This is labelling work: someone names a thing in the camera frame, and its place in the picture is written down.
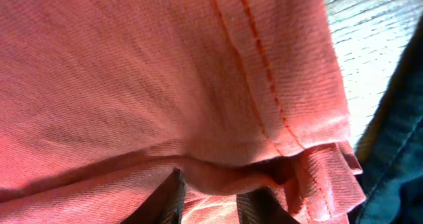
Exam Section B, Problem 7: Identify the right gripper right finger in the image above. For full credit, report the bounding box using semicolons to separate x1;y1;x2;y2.
236;188;299;224

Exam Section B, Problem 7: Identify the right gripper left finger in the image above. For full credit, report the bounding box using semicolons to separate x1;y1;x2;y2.
121;169;186;224

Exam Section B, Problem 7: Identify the red soccer t-shirt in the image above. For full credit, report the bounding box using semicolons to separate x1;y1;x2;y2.
1;0;365;223

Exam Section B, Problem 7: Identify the navy blue garment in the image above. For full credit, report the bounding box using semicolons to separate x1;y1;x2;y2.
348;22;422;224

